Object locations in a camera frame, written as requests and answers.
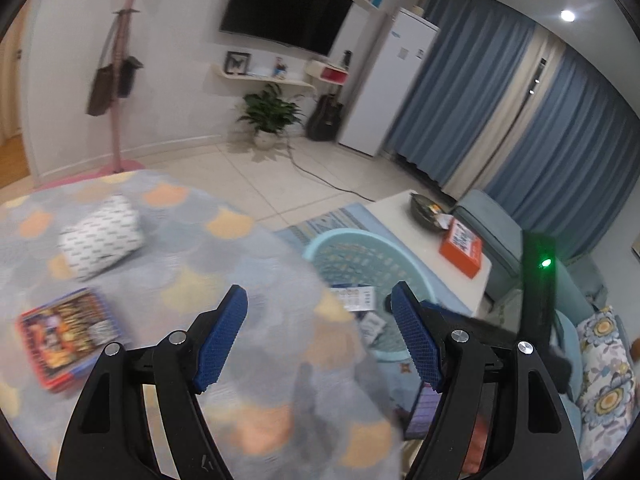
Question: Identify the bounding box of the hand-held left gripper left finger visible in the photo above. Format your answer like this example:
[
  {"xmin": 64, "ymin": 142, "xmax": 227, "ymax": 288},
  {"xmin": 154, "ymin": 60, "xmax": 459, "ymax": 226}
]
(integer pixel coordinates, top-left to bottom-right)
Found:
[{"xmin": 59, "ymin": 284, "xmax": 249, "ymax": 480}]

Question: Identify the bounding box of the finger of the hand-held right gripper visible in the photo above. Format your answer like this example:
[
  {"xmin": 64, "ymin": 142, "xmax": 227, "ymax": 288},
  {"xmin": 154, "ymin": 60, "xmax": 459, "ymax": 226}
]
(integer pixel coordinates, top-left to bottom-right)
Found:
[{"xmin": 420, "ymin": 301, "xmax": 523, "ymax": 347}]

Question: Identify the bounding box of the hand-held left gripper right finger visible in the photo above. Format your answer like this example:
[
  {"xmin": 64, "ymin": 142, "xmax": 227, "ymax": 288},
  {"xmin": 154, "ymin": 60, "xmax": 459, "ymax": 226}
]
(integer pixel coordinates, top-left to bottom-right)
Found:
[{"xmin": 390, "ymin": 281, "xmax": 583, "ymax": 480}]

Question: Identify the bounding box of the blue and white milk carton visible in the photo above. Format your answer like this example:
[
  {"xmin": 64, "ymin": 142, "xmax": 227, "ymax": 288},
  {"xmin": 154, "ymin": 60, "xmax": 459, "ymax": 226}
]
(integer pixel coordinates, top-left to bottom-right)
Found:
[{"xmin": 331, "ymin": 286, "xmax": 377, "ymax": 312}]

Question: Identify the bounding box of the light blue plastic basket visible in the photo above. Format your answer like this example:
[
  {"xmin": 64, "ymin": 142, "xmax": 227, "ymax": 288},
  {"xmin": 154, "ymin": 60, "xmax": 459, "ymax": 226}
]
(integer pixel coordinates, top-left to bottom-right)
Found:
[{"xmin": 302, "ymin": 228, "xmax": 436, "ymax": 363}]

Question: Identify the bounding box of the teal sofa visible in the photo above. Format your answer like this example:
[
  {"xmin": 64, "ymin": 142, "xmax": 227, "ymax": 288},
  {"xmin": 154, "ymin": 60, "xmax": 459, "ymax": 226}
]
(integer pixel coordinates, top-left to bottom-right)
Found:
[{"xmin": 455, "ymin": 189, "xmax": 616, "ymax": 461}]

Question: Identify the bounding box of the orange tissue box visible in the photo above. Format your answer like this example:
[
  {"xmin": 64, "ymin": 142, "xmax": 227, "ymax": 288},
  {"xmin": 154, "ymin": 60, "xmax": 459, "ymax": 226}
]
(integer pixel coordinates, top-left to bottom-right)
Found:
[{"xmin": 438, "ymin": 217, "xmax": 485, "ymax": 279}]

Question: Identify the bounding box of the white coffee table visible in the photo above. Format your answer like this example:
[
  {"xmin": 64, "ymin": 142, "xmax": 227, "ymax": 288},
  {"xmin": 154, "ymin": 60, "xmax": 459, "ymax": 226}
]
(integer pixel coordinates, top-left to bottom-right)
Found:
[{"xmin": 372, "ymin": 190, "xmax": 493, "ymax": 311}]

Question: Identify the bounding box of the dark bowl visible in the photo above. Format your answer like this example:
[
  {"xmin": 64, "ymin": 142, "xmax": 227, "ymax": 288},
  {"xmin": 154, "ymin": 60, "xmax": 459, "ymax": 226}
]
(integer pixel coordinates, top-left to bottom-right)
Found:
[{"xmin": 410, "ymin": 194, "xmax": 453, "ymax": 232}]

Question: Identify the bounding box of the floral cushion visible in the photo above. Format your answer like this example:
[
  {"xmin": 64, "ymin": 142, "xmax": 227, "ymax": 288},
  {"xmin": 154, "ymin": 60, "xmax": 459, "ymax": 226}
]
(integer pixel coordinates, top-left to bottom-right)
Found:
[{"xmin": 575, "ymin": 305, "xmax": 638, "ymax": 480}]

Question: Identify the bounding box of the blue curtain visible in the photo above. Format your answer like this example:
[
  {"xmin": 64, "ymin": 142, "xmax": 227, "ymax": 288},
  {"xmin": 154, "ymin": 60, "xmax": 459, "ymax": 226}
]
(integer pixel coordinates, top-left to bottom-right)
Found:
[
  {"xmin": 485, "ymin": 42, "xmax": 640, "ymax": 261},
  {"xmin": 385, "ymin": 0, "xmax": 538, "ymax": 196}
]

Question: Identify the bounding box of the red snack packet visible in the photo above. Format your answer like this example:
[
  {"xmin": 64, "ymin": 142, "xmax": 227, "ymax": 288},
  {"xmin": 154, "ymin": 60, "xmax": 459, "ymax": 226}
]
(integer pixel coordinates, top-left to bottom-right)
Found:
[{"xmin": 16, "ymin": 287, "xmax": 132, "ymax": 393}]

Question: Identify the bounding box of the white printed tissue pack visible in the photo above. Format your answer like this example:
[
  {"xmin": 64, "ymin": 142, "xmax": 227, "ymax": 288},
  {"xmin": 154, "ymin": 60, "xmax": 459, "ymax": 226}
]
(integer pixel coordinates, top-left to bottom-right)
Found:
[{"xmin": 57, "ymin": 195, "xmax": 143, "ymax": 282}]

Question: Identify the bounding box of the beige curtain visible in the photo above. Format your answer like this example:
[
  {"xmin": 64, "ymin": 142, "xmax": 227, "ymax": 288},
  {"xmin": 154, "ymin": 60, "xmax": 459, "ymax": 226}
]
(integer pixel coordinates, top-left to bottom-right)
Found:
[{"xmin": 442, "ymin": 22, "xmax": 571, "ymax": 201}]

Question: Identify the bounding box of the potted green plant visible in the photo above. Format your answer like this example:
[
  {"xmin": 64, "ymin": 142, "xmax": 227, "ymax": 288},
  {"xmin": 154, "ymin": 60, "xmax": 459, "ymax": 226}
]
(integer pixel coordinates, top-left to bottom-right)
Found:
[{"xmin": 236, "ymin": 82, "xmax": 306, "ymax": 150}]

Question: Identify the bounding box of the black guitar bag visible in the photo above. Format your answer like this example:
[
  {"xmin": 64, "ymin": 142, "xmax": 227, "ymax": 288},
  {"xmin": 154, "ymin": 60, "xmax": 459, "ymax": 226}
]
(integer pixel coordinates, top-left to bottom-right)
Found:
[{"xmin": 305, "ymin": 50, "xmax": 353, "ymax": 142}]

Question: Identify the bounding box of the white refrigerator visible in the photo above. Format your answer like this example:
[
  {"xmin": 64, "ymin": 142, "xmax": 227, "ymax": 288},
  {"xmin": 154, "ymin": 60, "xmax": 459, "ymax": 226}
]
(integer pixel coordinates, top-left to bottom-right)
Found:
[{"xmin": 338, "ymin": 6, "xmax": 441, "ymax": 157}]

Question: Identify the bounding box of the pink coat rack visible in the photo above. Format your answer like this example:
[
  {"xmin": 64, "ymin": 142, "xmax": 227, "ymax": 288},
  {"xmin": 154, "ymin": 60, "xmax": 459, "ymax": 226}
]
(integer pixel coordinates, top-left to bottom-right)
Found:
[{"xmin": 35, "ymin": 0, "xmax": 151, "ymax": 191}]

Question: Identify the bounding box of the brown tote bag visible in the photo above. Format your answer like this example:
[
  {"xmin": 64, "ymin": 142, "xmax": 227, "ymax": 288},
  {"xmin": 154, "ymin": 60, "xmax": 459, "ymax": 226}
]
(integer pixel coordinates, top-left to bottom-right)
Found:
[{"xmin": 86, "ymin": 10, "xmax": 118, "ymax": 117}]

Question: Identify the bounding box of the small black bag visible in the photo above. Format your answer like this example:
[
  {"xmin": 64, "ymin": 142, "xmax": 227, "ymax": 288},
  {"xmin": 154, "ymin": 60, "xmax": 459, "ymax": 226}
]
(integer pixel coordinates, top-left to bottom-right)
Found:
[{"xmin": 116, "ymin": 56, "xmax": 144, "ymax": 98}]

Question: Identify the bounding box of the black floor cable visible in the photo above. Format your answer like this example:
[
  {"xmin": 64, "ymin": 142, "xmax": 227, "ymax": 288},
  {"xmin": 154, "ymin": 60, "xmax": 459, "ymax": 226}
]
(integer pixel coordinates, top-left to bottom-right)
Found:
[{"xmin": 285, "ymin": 132, "xmax": 373, "ymax": 203}]

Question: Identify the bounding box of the white low wall shelf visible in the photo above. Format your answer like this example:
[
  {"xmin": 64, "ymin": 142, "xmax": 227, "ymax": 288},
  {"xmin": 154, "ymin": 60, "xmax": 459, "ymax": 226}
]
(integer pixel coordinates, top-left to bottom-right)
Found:
[{"xmin": 216, "ymin": 62, "xmax": 317, "ymax": 92}]

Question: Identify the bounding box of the butterfly picture frame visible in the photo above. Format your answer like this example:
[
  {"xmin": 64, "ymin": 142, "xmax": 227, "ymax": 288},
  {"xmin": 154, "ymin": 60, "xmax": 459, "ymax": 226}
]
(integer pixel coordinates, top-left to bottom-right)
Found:
[{"xmin": 224, "ymin": 51, "xmax": 252, "ymax": 76}]

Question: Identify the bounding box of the red and white wall box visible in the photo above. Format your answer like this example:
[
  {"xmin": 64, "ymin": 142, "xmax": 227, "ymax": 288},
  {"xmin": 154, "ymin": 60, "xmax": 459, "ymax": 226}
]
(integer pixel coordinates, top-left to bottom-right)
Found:
[{"xmin": 306, "ymin": 58, "xmax": 348, "ymax": 86}]

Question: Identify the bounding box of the black wall television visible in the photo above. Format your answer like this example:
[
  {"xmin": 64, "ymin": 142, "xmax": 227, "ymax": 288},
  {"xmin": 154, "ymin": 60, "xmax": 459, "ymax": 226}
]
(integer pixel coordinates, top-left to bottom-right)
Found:
[{"xmin": 218, "ymin": 0, "xmax": 354, "ymax": 57}]

